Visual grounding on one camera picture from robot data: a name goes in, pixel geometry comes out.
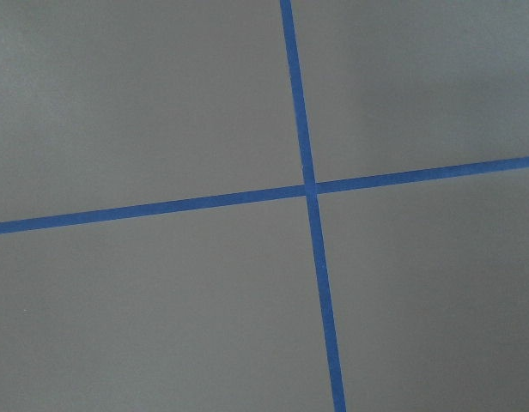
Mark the blue tape strip lengthwise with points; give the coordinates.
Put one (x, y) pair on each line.
(313, 211)

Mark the blue tape strip crosswise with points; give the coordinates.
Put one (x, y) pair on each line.
(265, 195)

